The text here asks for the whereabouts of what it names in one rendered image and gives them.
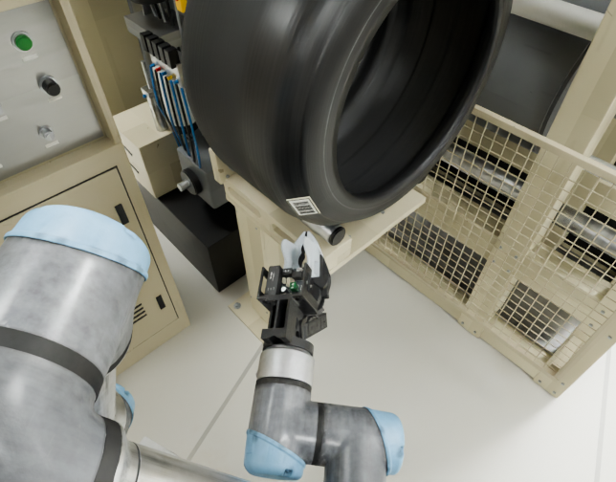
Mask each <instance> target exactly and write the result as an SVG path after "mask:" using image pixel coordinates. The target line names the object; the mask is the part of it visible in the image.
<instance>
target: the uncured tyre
mask: <svg viewBox="0 0 616 482"><path fill-rule="evenodd" d="M512 5H513V0H187V5H186V10H185V16H184V24H183V33H182V69H183V78H184V84H185V89H186V94H187V101H188V104H189V107H190V110H191V113H192V116H193V117H194V119H195V121H196V123H197V125H198V127H199V129H200V131H201V133H202V134H203V136H204V138H205V139H206V141H207V143H208V144H209V147H210V148H211V149H212V151H213V152H214V153H215V154H216V156H217V157H218V158H219V159H220V160H221V161H222V162H223V163H224V164H226V165H227V166H228V167H229V168H231V169H232V170H233V171H235V172H236V173H237V174H238V175H240V176H241V177H242V178H243V179H245V180H246V181H247V182H248V183H250V184H251V185H252V186H254V187H255V188H256V189H257V190H259V191H260V192H261V193H262V194H264V195H265V196H266V197H267V198H269V199H270V200H271V201H272V202H274V203H275V204H276V205H277V206H279V207H280V208H281V209H283V210H284V211H285V212H287V213H288V214H290V215H292V216H294V217H296V218H298V219H301V220H304V221H306V222H309V223H312V224H315V225H321V226H333V225H339V224H344V223H348V222H353V221H358V220H362V219H365V218H368V217H370V216H373V215H375V214H377V213H379V212H381V211H383V210H385V209H387V208H389V207H390V206H392V205H393V204H395V203H396V202H397V201H399V200H400V199H401V198H403V197H404V196H405V195H406V194H407V193H409V192H410V191H411V190H412V189H413V188H414V187H415V186H416V185H417V184H418V183H419V182H420V181H421V180H422V179H423V178H424V177H425V176H426V175H427V174H428V173H429V172H430V171H431V169H432V168H433V167H434V166H435V165H436V164H437V162H438V161H439V160H440V159H441V157H442V156H443V155H444V154H445V152H446V151H447V150H448V148H449V147H450V145H451V144H452V142H453V141H454V139H455V138H456V136H457V135H458V133H459V132H460V130H461V129H462V127H463V125H464V124H465V122H466V121H467V119H468V117H469V116H470V114H471V112H472V110H473V109H474V107H475V105H476V103H477V101H478V99H479V97H480V95H481V93H482V91H483V89H484V87H485V85H486V83H487V81H488V79H489V76H490V74H491V72H492V69H493V68H494V66H495V62H496V59H497V56H498V54H499V51H500V48H501V45H502V42H503V39H504V36H505V33H506V30H507V26H508V22H509V18H510V14H511V9H512ZM308 196H310V198H311V199H312V201H313V202H314V204H315V205H316V207H317V208H318V210H319V211H320V214H311V215H302V216H298V215H297V214H296V213H295V211H294V210H293V209H292V207H291V206H290V205H289V204H288V202H287V201H286V199H294V198H300V197H308Z"/></svg>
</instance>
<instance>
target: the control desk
mask: <svg viewBox="0 0 616 482"><path fill-rule="evenodd" d="M51 205H62V206H71V207H77V208H85V209H89V210H91V211H94V212H97V213H100V214H102V215H105V216H107V217H109V218H111V219H113V220H115V221H117V222H119V223H121V224H122V225H124V226H125V227H126V228H127V229H128V230H131V231H132V232H134V233H135V234H136V235H137V236H138V237H139V238H140V239H141V240H142V241H143V242H144V244H145V245H146V247H147V249H148V251H149V254H150V265H149V268H148V271H147V274H148V278H147V280H146V281H145V282H144V283H143V285H142V288H141V290H140V293H139V296H138V299H137V302H136V305H135V309H134V319H133V332H132V339H131V343H130V346H129V348H128V351H127V353H126V355H125V357H124V358H123V360H122V361H121V363H120V364H119V365H118V366H117V367H116V377H117V376H119V375H120V374H121V373H122V372H123V371H125V370H126V369H128V368H129V367H131V366H132V365H133V364H135V363H136V362H138V361H140V360H141V359H142V358H144V357H145V356H147V355H148V354H149V353H151V352H152V351H154V350H155V349H157V348H158V347H159V346H161V345H162V344H164V343H165V342H167V341H168V340H170V339H171V338H173V337H174V336H176V335H177V334H178V333H180V332H181V331H183V330H184V329H186V328H187V327H188V326H189V325H190V322H189V319H188V316H187V312H186V309H185V307H184V304H183V301H182V300H181V297H180V294H179V292H178V289H177V286H176V284H175V281H174V278H173V276H172V273H171V270H170V269H169V266H168V264H167V261H166V258H165V254H164V251H163V249H162V246H161V243H160V241H159V238H158V235H157V233H156V231H155V228H154V226H153V223H152V220H151V218H150V215H149V212H148V210H147V207H146V204H145V202H144V199H143V196H142V193H141V191H140V188H139V185H138V183H137V180H136V177H135V175H134V172H133V169H132V167H131V164H130V162H129V160H128V157H127V154H126V152H125V149H124V146H123V144H122V142H121V136H120V133H119V131H118V128H117V126H116V124H115V121H114V118H113V116H112V113H111V110H110V108H109V105H108V102H107V100H106V97H105V95H104V93H103V90H102V88H101V85H100V82H99V78H98V75H97V73H96V70H95V67H94V65H93V62H92V59H91V57H90V55H89V52H88V50H87V47H86V44H85V42H84V39H83V36H82V34H81V31H80V28H79V26H78V23H77V20H76V17H75V14H74V12H73V9H72V6H71V4H70V1H69V0H0V247H1V245H2V244H3V242H4V241H5V240H4V238H3V237H4V236H5V234H6V233H7V232H8V231H11V230H12V229H13V228H14V227H15V226H16V224H17V223H18V222H19V220H20V219H21V218H22V217H23V216H24V215H25V214H26V213H27V212H29V211H30V210H32V209H35V208H42V207H45V206H51Z"/></svg>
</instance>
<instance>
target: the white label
mask: <svg viewBox="0 0 616 482"><path fill-rule="evenodd" d="M286 201H287V202H288V204H289V205H290V206H291V207H292V209H293V210H294V211H295V213H296V214H297V215H298V216H302V215H311V214H320V211H319V210H318V208H317V207H316V205H315V204H314V202H313V201H312V199H311V198H310V196H308V197H300V198H294V199H286Z"/></svg>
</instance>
